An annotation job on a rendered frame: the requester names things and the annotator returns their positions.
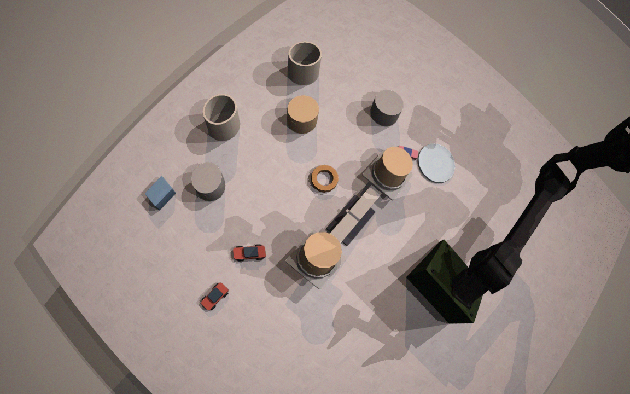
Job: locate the red toy car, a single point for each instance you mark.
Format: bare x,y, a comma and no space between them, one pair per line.
210,301
250,252

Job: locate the dark grey open cylinder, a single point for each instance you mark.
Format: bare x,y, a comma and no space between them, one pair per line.
304,62
221,116

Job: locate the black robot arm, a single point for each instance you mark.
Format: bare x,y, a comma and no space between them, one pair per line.
493,268

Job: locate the dark brown cylinder with tan top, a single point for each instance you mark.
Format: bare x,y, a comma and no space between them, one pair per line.
302,114
393,166
320,253

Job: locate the orange ring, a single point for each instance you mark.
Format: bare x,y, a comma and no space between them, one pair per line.
330,170

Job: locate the beige cylinder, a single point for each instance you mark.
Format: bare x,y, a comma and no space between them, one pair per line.
208,181
386,108

